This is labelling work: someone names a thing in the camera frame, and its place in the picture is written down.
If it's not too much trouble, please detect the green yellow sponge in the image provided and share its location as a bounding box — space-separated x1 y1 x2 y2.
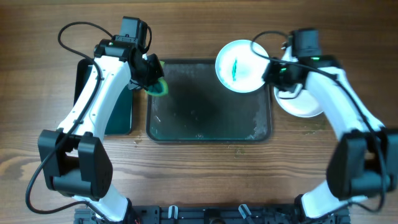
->
146 61 169 97

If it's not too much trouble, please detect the white plate stained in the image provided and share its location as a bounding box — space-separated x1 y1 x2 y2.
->
215 40 269 93

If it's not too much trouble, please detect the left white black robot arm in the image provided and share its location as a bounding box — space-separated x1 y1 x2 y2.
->
25 37 164 223

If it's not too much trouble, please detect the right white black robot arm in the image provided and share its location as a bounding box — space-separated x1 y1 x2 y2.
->
263 55 397 220

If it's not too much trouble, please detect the small black water tray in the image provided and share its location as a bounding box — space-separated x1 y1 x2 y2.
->
73 59 134 136

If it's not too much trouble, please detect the large dark serving tray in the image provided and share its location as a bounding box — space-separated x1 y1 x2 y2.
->
146 58 272 144

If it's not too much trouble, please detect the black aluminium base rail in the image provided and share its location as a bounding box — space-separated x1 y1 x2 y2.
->
73 202 351 224

